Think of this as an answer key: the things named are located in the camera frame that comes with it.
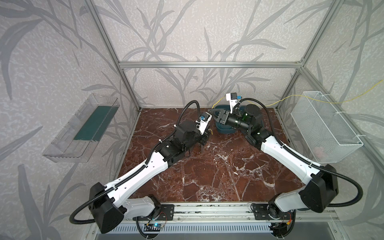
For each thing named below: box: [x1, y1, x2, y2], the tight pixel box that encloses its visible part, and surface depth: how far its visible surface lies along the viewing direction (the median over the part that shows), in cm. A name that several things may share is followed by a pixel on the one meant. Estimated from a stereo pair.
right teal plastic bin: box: [245, 104, 263, 128], surface depth 55 cm
